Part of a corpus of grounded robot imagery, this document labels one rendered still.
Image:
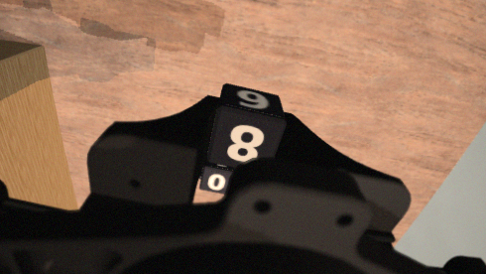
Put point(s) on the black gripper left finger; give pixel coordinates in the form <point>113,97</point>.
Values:
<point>152,162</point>

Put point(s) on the dark grey calendar cube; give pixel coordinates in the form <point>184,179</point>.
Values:
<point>215,177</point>
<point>248,124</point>

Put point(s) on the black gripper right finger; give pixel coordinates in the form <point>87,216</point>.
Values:
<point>386,196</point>

